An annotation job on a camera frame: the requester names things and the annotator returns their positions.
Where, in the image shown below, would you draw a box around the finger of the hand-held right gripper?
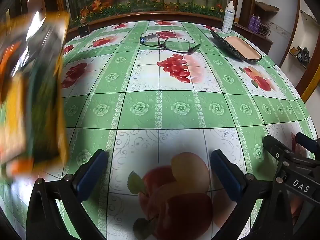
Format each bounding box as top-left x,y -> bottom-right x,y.
295,132 -> 320,155
262,134 -> 300,165

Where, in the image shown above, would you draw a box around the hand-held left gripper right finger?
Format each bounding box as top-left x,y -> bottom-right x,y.
210,149 -> 293,240

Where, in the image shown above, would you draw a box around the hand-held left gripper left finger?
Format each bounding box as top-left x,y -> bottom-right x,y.
26,149 -> 109,240

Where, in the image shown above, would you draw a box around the yellow snack tray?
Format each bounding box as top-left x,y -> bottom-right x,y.
0,11 -> 70,180

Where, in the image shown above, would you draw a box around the green fruit-print tablecloth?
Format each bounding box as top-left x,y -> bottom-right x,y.
0,20 -> 316,240

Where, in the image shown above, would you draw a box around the dark tools on shelf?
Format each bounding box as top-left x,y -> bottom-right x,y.
290,45 -> 310,64

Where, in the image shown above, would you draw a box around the open black glasses case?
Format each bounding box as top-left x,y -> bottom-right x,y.
210,29 -> 262,62

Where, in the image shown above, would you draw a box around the white spray bottle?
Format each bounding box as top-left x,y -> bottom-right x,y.
222,1 -> 236,34

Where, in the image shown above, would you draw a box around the dark-framed eyeglasses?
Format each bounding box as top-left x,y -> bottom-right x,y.
139,30 -> 202,55

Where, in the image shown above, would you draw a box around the black cable bundle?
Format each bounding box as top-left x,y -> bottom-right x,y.
260,22 -> 272,37

